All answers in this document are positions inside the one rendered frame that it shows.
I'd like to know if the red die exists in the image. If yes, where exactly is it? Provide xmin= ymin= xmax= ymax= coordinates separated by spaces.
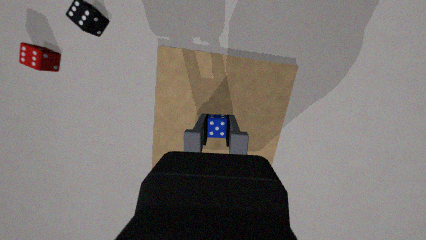
xmin=19 ymin=42 xmax=61 ymax=72

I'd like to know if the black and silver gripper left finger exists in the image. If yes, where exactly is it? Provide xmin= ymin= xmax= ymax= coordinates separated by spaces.
xmin=183 ymin=113 xmax=209 ymax=153

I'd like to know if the blue die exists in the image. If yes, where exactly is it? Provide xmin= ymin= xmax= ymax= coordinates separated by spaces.
xmin=207 ymin=114 xmax=227 ymax=138

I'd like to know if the black die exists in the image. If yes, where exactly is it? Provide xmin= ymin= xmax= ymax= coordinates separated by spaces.
xmin=66 ymin=0 xmax=109 ymax=37

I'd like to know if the tan square mat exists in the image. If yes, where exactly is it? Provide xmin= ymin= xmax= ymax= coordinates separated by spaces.
xmin=152 ymin=45 xmax=298 ymax=169

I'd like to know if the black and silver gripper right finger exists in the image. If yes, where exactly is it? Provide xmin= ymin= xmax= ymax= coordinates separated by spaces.
xmin=226 ymin=115 xmax=249 ymax=155

